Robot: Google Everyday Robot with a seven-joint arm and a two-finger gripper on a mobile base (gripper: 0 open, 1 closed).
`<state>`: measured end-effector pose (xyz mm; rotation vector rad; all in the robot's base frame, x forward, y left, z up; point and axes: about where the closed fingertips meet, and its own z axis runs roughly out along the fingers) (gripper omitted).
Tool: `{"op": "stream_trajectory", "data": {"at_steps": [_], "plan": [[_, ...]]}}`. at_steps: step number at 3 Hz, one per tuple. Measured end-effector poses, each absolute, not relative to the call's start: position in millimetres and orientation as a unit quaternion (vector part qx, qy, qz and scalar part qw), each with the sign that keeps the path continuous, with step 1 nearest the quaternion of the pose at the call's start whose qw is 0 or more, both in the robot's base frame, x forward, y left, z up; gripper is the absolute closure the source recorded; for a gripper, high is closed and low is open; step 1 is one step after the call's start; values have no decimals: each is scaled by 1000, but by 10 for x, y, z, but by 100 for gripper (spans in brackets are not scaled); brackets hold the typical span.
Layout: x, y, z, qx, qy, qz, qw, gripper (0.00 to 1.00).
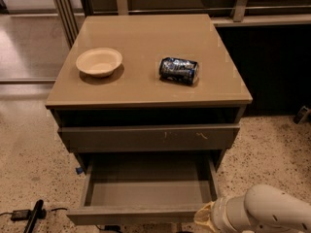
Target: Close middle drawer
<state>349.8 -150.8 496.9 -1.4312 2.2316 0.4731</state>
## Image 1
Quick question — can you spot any grey drawer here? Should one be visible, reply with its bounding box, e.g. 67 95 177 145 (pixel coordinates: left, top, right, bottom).
58 124 239 153
68 151 219 225

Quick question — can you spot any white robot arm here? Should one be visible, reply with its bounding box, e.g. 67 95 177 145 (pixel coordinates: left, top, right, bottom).
193 184 311 233

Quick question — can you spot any grey top drawer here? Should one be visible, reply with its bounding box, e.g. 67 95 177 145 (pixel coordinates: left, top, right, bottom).
58 124 239 153

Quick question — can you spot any grey drawer cabinet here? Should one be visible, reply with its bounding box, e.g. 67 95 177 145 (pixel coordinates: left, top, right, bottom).
46 15 252 167

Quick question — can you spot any blue cabinet foot tape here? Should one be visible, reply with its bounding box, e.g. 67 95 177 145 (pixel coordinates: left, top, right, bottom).
76 167 84 175

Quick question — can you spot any small dark floor object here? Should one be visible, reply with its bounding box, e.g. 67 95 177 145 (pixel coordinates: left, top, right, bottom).
294 105 311 124

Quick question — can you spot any crushed blue soda can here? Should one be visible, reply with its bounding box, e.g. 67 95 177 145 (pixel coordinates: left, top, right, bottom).
158 57 199 85

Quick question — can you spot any black stick-shaped device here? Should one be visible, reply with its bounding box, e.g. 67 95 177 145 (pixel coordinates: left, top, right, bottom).
23 199 47 233

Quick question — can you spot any black power adapter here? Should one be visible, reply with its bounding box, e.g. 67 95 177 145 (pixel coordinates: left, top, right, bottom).
11 210 31 221

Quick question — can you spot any white paper bowl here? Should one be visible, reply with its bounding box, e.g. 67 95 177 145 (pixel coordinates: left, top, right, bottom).
76 48 122 78

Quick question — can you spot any metal shelf frame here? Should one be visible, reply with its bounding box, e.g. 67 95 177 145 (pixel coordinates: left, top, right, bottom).
54 0 311 44

